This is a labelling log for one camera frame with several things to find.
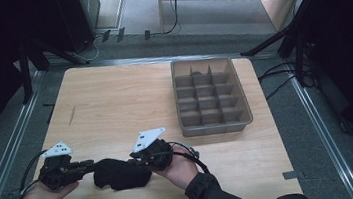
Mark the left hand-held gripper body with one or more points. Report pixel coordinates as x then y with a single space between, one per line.
55 172

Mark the black metal stand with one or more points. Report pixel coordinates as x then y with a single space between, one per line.
25 73

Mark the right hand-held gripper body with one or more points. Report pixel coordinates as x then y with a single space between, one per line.
157 155

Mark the grey tape piece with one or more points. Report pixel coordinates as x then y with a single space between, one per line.
290 175

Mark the metal floor rail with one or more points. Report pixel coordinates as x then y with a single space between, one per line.
11 138
322 129

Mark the grey divided organizer box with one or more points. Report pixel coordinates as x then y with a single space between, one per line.
211 95

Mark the black tripod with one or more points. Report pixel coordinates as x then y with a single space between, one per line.
296 38

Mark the person's right hand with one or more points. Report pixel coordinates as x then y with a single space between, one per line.
179 171

